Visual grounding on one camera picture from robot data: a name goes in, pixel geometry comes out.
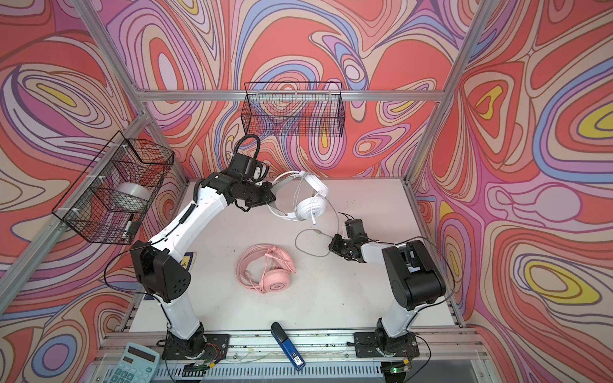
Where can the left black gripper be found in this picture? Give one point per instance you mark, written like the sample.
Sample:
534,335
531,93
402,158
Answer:
268,195

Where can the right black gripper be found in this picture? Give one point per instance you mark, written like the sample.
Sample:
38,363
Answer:
334,246

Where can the white headphones with grey cable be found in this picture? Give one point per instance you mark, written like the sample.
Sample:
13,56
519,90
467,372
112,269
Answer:
310,202

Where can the pink headphones with cable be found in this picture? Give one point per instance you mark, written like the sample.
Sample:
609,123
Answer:
277,270

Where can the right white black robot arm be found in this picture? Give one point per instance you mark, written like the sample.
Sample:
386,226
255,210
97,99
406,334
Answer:
415,283

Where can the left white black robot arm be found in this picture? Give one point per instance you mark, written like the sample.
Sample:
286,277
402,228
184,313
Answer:
185,331

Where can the dark blue notebook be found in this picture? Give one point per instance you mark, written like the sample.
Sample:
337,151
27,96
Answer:
187,261

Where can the white tape roll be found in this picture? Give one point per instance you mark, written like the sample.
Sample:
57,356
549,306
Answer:
131,197

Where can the blue black stapler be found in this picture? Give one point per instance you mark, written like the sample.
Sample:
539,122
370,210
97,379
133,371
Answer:
287,346

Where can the light green calculator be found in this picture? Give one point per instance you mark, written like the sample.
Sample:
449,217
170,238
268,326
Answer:
137,364

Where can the black wire basket back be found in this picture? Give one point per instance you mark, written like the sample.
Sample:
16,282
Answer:
294,108

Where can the black wire basket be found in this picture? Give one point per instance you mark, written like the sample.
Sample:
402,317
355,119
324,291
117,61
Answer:
294,108
110,202

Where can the aluminium front rail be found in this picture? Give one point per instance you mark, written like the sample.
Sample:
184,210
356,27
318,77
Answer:
254,356

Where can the black wire basket left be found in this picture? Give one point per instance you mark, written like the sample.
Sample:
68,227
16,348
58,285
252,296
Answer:
110,202

